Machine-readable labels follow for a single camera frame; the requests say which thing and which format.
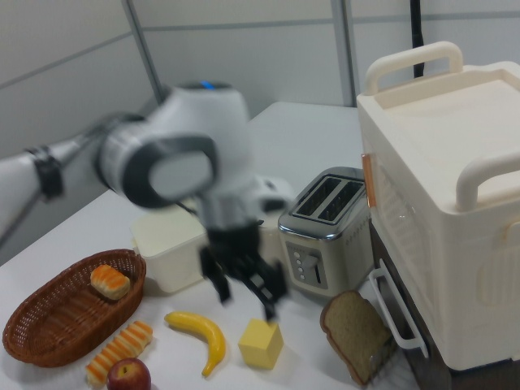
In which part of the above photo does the long orange striped bread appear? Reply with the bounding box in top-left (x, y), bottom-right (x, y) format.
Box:
top-left (84, 320), bottom-right (154, 386)

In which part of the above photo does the brown wicker basket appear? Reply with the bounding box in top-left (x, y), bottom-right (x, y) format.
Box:
top-left (2, 248), bottom-right (148, 368)

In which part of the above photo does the cream and chrome toaster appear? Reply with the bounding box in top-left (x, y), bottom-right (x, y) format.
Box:
top-left (277, 166), bottom-right (374, 302)

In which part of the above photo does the dark brown drawer box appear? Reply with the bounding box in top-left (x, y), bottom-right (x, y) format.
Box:
top-left (367, 227), bottom-right (464, 390)

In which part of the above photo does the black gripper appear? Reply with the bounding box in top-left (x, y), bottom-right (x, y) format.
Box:
top-left (200, 221), bottom-right (289, 323)

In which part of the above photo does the brown bread slice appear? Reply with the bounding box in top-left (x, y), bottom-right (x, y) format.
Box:
top-left (320, 289), bottom-right (394, 386)

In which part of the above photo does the small orange striped bun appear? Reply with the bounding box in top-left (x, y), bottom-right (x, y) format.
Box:
top-left (89, 264), bottom-right (132, 301)

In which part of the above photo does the red apple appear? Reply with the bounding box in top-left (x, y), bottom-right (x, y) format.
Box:
top-left (106, 357), bottom-right (153, 390)

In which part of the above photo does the open cream plastic box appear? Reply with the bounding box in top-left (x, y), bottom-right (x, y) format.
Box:
top-left (129, 210), bottom-right (209, 295)

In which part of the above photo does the yellow foam cube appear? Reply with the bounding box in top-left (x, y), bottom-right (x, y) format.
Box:
top-left (237, 318), bottom-right (284, 371)

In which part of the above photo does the black corrugated cable hose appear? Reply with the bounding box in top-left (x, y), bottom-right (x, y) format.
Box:
top-left (407, 0), bottom-right (426, 79)

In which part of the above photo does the yellow banana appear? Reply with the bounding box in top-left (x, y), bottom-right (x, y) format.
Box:
top-left (163, 310), bottom-right (227, 377)

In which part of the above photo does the cream plastic cabinet box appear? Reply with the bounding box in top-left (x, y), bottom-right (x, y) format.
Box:
top-left (356, 40), bottom-right (520, 374)

